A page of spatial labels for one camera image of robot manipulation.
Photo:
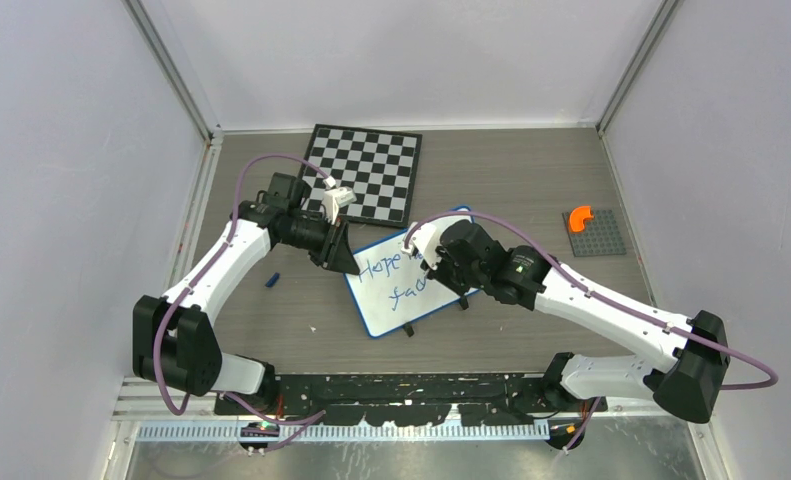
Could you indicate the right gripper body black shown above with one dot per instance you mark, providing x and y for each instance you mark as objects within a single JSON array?
[{"x": 460, "y": 277}]

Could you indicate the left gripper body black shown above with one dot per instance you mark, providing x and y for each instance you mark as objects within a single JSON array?
[{"x": 312, "y": 236}]

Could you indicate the blue marker cap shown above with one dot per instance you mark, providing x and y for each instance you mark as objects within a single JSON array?
[{"x": 272, "y": 280}]

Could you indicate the whiteboard with blue frame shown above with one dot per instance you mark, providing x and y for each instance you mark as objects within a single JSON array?
[{"x": 392, "y": 290}]

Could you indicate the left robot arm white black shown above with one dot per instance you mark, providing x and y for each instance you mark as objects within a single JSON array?
[{"x": 173, "y": 338}]

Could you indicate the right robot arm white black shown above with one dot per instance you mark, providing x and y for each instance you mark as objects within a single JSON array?
[{"x": 671, "y": 360}]

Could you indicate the black white checkerboard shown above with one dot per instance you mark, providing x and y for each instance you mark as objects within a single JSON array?
[{"x": 379, "y": 166}]

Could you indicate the orange curved block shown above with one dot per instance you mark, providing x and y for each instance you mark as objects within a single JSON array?
[{"x": 579, "y": 218}]

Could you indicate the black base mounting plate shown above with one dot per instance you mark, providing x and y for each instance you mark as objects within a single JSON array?
[{"x": 407, "y": 400}]

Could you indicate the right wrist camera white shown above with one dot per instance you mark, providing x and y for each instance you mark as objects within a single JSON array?
[{"x": 422, "y": 242}]

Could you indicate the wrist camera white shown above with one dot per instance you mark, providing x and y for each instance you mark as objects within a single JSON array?
[
  {"x": 422, "y": 242},
  {"x": 334, "y": 198}
]

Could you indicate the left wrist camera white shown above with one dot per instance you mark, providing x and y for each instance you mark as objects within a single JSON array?
[{"x": 334, "y": 198}]

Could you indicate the grey studded base plate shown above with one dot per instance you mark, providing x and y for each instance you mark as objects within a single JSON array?
[{"x": 602, "y": 236}]

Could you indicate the slotted cable duct strip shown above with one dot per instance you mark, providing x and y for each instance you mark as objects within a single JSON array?
[{"x": 241, "y": 431}]

